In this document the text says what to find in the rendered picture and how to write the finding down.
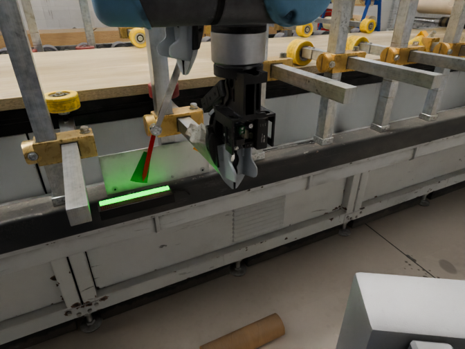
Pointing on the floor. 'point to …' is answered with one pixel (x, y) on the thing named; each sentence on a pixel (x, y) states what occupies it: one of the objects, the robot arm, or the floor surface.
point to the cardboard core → (250, 335)
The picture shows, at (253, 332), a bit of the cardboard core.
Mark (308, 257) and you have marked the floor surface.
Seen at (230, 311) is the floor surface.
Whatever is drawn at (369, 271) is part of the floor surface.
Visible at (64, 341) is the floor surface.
